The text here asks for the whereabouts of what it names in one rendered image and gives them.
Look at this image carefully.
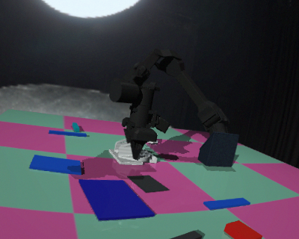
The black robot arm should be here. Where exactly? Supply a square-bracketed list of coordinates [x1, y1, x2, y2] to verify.
[109, 49, 229, 135]

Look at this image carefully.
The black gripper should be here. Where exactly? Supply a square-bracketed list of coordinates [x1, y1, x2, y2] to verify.
[121, 103, 158, 159]

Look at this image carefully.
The red flat block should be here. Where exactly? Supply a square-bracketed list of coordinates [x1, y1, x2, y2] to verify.
[224, 220, 262, 239]

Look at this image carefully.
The small black bar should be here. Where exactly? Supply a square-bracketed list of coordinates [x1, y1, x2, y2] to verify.
[171, 230, 202, 239]

